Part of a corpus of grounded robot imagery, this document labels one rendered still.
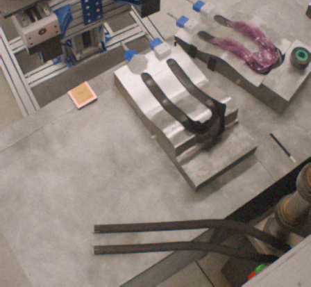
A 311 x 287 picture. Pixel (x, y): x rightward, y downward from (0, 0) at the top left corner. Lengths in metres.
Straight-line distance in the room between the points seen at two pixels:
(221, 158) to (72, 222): 0.54
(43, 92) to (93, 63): 0.30
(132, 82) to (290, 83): 0.56
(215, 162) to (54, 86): 1.17
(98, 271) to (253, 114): 0.78
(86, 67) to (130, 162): 1.00
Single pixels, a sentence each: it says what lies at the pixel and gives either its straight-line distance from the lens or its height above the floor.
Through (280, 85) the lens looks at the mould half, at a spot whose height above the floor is 0.91.
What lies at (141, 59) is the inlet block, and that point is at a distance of 1.83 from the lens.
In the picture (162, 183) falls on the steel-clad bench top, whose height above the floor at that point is 0.80.
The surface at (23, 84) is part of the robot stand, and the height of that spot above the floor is 0.21.
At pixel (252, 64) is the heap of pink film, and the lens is 1.91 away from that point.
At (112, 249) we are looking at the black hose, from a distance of 1.65.
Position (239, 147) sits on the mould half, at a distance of 1.77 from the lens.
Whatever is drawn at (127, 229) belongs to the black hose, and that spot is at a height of 0.85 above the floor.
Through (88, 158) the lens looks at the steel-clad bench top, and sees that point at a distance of 1.80.
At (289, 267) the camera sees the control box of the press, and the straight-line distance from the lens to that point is 1.03.
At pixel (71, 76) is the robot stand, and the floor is 0.21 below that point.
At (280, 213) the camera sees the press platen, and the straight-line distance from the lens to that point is 1.52.
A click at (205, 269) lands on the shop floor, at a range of 2.50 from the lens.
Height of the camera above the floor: 2.45
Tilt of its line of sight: 64 degrees down
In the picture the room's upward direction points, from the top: 2 degrees clockwise
